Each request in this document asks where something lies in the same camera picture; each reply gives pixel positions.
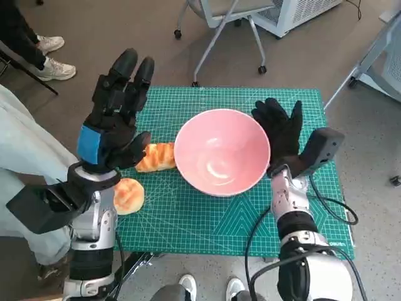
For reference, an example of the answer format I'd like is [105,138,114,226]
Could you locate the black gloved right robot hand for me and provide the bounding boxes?
[251,97,304,176]

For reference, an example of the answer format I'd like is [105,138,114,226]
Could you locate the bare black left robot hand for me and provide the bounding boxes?
[76,47,156,173]

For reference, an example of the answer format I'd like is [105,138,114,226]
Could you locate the long twisted toy bread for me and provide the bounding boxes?
[135,142,177,172]

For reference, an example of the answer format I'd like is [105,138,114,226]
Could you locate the pink bowl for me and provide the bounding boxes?
[174,108,272,198]

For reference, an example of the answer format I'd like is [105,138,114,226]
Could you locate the round toy bread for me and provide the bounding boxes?
[113,177,145,216]

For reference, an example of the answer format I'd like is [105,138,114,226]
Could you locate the black slanted bar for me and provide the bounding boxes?
[0,50,60,95]

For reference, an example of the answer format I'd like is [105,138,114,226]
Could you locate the white perforated appliance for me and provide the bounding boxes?
[253,0,342,38]

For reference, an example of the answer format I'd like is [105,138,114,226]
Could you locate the green cutting mat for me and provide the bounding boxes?
[112,86,357,260]

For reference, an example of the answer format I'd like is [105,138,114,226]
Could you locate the grey rolling rack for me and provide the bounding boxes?
[322,18,401,107]

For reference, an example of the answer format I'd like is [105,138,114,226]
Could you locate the person in black trousers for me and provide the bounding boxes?
[0,0,77,82]

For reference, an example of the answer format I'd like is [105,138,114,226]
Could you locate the grey chair with casters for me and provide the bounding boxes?
[174,0,283,87]

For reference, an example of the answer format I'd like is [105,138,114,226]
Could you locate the white shoe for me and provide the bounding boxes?
[178,273,197,301]
[226,277,246,301]

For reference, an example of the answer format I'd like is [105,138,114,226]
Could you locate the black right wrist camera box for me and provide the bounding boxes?
[294,127,345,176]

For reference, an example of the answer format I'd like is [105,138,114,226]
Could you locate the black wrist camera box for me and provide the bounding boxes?
[5,183,96,235]
[294,127,345,176]

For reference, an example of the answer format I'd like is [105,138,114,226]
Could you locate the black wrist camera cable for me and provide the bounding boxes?
[308,175,359,225]

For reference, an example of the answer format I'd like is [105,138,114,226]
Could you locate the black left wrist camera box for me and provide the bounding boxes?
[5,183,96,235]

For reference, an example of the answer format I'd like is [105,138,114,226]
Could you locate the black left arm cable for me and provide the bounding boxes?
[108,231,126,301]

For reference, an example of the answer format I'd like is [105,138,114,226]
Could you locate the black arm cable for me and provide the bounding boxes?
[108,231,126,301]
[249,261,283,301]
[244,205,275,301]

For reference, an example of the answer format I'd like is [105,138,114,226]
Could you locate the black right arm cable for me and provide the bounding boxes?
[249,261,283,301]
[244,205,275,301]

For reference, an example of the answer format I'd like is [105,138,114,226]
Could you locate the silver metal table bracket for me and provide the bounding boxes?
[120,250,164,282]

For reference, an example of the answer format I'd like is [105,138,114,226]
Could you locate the black floor cable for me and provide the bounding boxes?
[346,0,362,18]

